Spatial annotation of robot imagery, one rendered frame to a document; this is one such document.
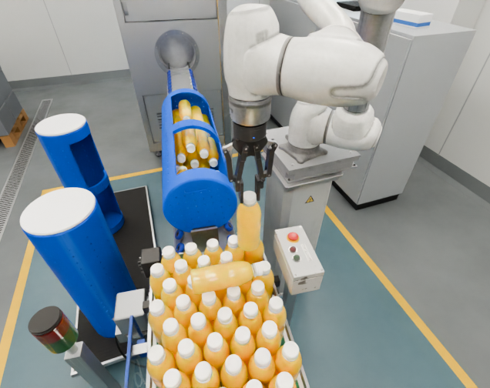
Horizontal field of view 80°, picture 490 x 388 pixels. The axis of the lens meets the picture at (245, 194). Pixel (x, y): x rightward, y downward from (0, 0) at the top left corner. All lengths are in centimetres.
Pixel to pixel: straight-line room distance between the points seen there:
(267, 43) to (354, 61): 15
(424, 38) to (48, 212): 221
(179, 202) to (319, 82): 73
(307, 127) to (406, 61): 105
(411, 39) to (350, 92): 169
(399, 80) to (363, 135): 101
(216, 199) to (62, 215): 62
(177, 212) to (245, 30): 75
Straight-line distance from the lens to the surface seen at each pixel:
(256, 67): 56
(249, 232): 84
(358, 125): 128
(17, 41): 620
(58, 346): 82
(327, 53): 53
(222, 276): 84
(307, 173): 142
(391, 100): 232
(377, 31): 110
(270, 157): 71
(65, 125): 208
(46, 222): 137
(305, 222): 165
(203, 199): 110
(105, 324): 186
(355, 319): 219
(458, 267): 279
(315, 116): 134
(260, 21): 56
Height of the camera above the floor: 186
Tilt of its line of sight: 41 degrees down
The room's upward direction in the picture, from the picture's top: straight up
